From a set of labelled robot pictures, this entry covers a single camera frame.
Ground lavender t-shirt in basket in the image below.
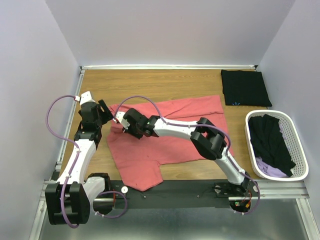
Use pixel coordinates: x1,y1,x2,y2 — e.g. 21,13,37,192
254,122,291,179

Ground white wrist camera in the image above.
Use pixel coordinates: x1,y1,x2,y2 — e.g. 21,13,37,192
115,111,130,130
79,91,96,105

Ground folded black t-shirt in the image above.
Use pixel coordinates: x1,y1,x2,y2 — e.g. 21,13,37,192
220,69,272,107

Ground black t-shirt in basket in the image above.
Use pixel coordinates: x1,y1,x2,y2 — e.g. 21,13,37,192
248,114,297,177

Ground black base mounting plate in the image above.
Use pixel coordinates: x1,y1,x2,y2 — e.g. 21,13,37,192
92,179,261,215

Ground white table edge rail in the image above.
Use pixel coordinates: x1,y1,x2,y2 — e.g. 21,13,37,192
81,64,256,70

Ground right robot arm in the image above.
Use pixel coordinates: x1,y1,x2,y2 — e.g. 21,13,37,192
115,108,250,196

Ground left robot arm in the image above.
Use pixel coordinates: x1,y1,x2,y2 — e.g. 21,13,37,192
45,99,113,228

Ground pink t-shirt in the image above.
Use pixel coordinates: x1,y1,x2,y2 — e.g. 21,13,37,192
106,95,228,191

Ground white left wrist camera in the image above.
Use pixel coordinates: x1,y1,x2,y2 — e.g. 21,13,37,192
79,91,96,105

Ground white plastic laundry basket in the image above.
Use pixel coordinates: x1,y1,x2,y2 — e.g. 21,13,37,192
244,109,309,182

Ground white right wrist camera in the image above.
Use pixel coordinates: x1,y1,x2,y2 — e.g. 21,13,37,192
115,111,130,130

